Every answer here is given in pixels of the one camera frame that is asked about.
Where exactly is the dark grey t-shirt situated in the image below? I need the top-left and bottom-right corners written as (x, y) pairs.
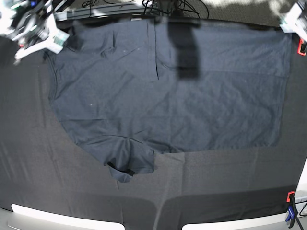
top-left (46, 20), bottom-right (292, 182)

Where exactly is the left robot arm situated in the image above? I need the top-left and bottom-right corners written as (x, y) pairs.
top-left (286, 0), bottom-right (307, 23)

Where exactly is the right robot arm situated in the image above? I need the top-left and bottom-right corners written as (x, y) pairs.
top-left (0, 0), bottom-right (53, 46)

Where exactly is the red clamp far right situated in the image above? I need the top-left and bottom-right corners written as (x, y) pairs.
top-left (297, 39), bottom-right (307, 56)

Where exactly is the red blue clamp near right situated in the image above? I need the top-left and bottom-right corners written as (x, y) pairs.
top-left (285, 191), bottom-right (304, 230)

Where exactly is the aluminium rail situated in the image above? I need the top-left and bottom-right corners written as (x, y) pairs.
top-left (54, 3), bottom-right (144, 21)

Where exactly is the black cable bundle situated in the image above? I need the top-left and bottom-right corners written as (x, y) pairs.
top-left (81, 0), bottom-right (209, 19)

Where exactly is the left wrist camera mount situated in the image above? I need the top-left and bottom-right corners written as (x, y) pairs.
top-left (279, 0), bottom-right (307, 42)

